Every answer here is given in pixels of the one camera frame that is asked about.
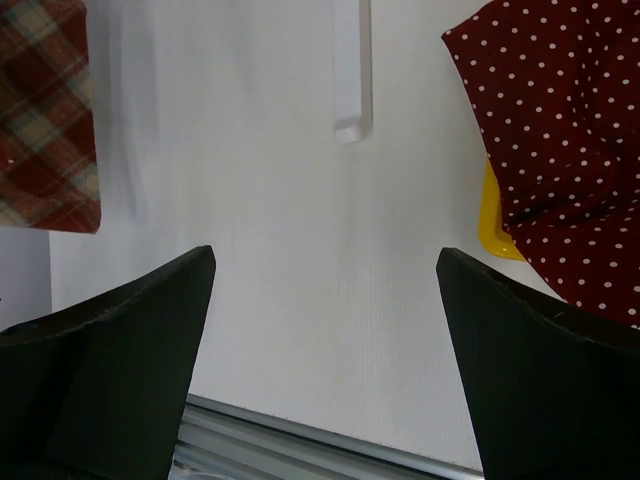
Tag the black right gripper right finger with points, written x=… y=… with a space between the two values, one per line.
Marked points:
x=552 y=391

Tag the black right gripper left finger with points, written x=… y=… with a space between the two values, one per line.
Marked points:
x=98 y=390

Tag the red polka dot skirt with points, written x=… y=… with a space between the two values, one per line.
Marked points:
x=554 y=87

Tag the red plaid skirt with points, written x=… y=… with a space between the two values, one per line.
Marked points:
x=49 y=174

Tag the yellow plastic tray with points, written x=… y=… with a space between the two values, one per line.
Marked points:
x=492 y=237

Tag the white clothes rack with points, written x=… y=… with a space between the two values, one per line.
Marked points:
x=353 y=104

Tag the aluminium front rail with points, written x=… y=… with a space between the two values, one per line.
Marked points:
x=220 y=441

